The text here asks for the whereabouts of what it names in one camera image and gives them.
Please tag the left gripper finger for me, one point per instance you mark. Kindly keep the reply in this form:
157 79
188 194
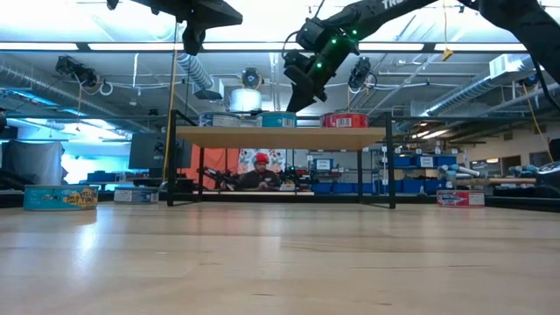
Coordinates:
214 19
216 9

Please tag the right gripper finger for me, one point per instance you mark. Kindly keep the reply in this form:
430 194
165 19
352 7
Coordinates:
312 94
298 92

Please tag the teal label tuna can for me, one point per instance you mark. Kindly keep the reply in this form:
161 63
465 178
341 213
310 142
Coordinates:
52 199
275 120

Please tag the red label seafood can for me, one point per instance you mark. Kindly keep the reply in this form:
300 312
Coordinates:
459 199
345 121

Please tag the blue label tuna can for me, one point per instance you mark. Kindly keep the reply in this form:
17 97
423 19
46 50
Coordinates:
136 196
219 120

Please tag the background black robot arm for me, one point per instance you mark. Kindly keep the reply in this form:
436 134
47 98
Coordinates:
221 177
292 175

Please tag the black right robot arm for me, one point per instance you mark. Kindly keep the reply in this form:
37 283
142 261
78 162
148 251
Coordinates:
372 15

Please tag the white cylinder lamp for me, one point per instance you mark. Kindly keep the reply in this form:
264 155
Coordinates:
245 100

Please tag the overhead LED light bar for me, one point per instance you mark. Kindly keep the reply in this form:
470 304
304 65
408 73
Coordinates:
131 46

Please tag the person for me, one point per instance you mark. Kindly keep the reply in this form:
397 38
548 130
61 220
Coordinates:
260 180

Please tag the yellow hanging tag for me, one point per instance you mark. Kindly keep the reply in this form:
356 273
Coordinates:
447 54

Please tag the rack with blue bins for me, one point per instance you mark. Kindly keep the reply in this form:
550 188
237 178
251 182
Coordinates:
420 162

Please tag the dark monitor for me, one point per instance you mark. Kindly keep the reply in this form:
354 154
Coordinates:
146 151

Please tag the grey curtain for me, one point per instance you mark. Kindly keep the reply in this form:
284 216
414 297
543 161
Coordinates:
41 162

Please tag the black background machine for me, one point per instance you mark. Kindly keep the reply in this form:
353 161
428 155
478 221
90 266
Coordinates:
550 177

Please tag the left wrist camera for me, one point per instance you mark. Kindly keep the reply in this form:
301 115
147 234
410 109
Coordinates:
193 41

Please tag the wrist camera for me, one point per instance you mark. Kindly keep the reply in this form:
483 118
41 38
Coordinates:
193 41
294 61

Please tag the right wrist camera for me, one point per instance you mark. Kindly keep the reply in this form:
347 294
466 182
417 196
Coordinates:
294 61

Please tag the black ceiling camera device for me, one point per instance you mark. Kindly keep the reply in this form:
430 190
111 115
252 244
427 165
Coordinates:
361 72
251 79
76 70

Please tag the wooden shelf black metal frame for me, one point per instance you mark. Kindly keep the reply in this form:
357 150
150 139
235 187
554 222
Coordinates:
280 137

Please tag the silver flexible duct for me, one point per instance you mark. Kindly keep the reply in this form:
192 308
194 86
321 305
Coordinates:
194 70

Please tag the orange wall panel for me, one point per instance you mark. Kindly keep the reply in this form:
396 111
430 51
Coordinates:
214 159

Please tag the white duct box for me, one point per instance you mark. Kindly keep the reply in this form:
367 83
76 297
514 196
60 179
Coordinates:
503 65

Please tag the black aluminium table frame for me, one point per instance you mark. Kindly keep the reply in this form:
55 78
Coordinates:
525 203

